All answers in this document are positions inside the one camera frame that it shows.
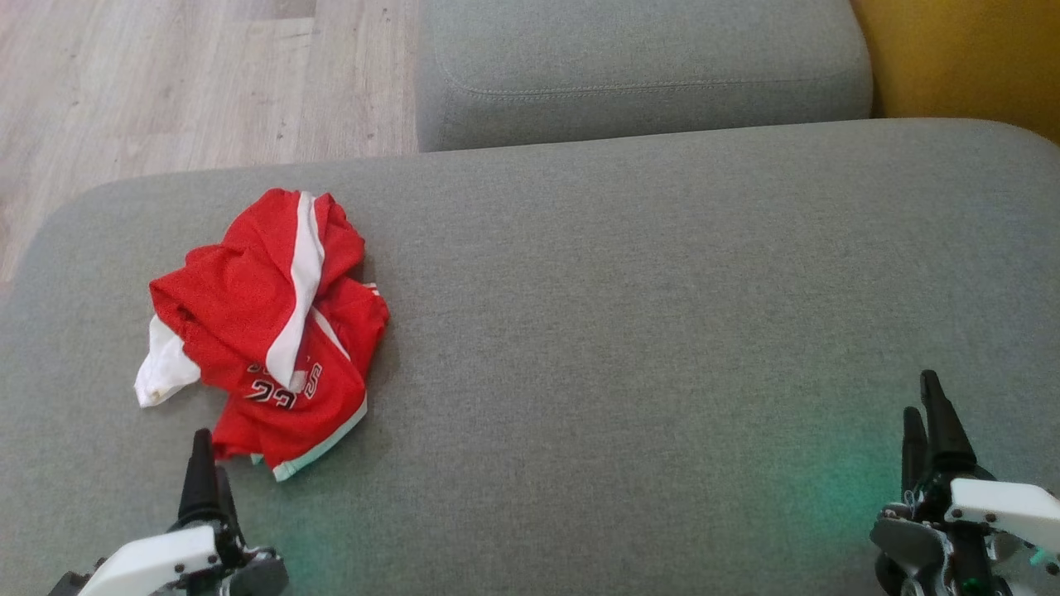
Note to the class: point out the grey sofa seat cushion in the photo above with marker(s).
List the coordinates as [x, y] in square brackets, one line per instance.
[629, 348]
[638, 66]

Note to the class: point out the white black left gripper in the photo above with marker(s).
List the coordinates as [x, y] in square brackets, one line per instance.
[166, 563]

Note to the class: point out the red jersey with white trim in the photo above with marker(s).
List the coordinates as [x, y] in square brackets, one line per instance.
[323, 414]

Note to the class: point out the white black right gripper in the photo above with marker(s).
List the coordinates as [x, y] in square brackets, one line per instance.
[1002, 509]

